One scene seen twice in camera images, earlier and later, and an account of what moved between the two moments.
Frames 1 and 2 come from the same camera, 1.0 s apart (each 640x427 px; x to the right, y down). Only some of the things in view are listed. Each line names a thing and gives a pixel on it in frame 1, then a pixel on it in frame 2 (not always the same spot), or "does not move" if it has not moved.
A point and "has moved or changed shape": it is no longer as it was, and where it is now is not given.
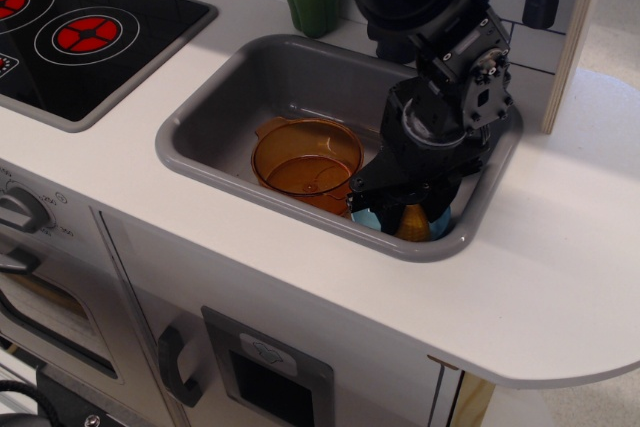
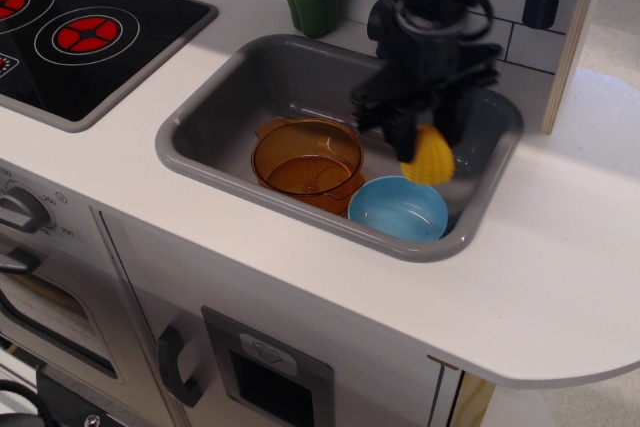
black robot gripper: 425,151 to 416,65
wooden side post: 581,21 does not move
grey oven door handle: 19,260 does not move
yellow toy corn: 414,225 has moved or changed shape
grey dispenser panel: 267,382 does not move
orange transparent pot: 306,160 does not move
